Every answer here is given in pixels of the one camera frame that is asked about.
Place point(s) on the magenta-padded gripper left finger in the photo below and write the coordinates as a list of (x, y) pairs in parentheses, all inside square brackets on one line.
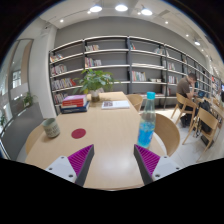
[(65, 166)]

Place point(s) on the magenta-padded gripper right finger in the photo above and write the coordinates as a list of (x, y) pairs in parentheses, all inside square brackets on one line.
[(163, 166)]

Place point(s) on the clear blue-capped water bottle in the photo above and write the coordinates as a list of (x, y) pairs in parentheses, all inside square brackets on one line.
[(146, 126)]

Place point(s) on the flat round red coaster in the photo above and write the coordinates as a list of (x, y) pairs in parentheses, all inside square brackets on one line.
[(78, 133)]

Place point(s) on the green spotted ceramic mug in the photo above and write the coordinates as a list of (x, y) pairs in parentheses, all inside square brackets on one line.
[(51, 128)]

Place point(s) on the blue hardcover book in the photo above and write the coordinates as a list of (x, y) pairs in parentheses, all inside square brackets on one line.
[(75, 109)]

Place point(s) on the red hardcover book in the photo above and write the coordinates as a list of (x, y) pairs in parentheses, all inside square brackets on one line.
[(74, 103)]

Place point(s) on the pink hardcover book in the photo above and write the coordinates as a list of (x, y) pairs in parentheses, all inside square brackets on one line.
[(75, 98)]

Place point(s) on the potted plant by window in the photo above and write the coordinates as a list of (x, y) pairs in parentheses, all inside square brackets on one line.
[(28, 99)]

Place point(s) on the white flat book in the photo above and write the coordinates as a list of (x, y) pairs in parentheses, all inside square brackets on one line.
[(115, 104)]

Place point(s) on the person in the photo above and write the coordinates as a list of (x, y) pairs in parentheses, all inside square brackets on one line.
[(183, 87)]

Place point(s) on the green potted table plant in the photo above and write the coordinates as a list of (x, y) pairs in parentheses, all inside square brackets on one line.
[(95, 81)]

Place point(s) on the ceiling spot lights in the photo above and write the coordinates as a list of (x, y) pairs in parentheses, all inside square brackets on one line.
[(121, 7)]

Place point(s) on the grey wall shelf unit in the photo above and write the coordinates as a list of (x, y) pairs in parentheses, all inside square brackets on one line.
[(110, 56)]

